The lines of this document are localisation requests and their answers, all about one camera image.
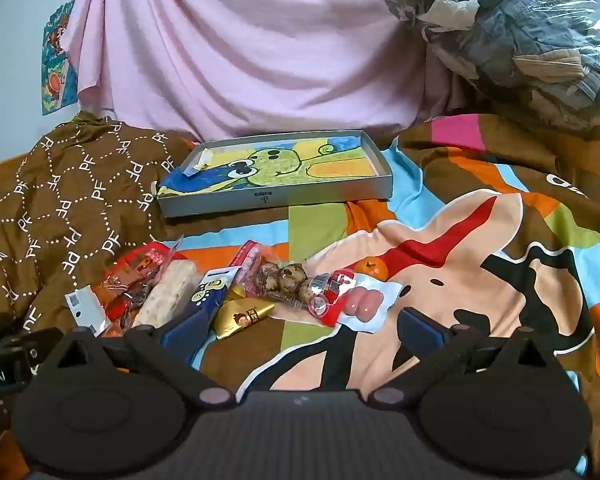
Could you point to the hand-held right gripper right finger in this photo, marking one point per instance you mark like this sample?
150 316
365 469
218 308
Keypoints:
420 332

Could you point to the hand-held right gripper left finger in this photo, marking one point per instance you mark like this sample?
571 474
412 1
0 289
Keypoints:
180 336

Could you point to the yellow-backed cracker packet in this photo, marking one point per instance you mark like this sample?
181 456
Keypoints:
167 290

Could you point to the blue stick snack packet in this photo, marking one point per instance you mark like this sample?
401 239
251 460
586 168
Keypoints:
212 292

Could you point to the pink sausage packet red top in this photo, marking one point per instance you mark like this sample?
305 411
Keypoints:
367 305

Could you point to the gold packet with brown print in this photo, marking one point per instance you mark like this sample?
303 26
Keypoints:
242 317

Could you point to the gold foil snack packet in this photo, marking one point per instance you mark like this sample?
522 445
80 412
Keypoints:
237 292

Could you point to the large red snack packet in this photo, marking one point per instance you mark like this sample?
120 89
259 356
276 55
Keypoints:
130 280

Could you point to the tangerine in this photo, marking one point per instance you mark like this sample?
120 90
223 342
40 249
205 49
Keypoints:
371 267

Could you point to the braised egg packet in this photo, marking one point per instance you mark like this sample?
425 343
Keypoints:
280 280

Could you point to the grey shallow tray box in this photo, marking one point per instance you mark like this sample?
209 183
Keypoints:
275 197

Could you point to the colourful cartoon blanket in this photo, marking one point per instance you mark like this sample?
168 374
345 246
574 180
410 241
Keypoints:
480 240

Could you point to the brown patterned blanket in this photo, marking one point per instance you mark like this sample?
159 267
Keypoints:
70 195

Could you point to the pink bed sheet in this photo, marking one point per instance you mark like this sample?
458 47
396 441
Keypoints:
260 45

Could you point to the plastic bag of clothes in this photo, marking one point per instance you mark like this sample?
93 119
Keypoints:
520 35

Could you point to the wall poster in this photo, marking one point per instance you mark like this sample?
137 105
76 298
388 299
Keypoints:
57 65

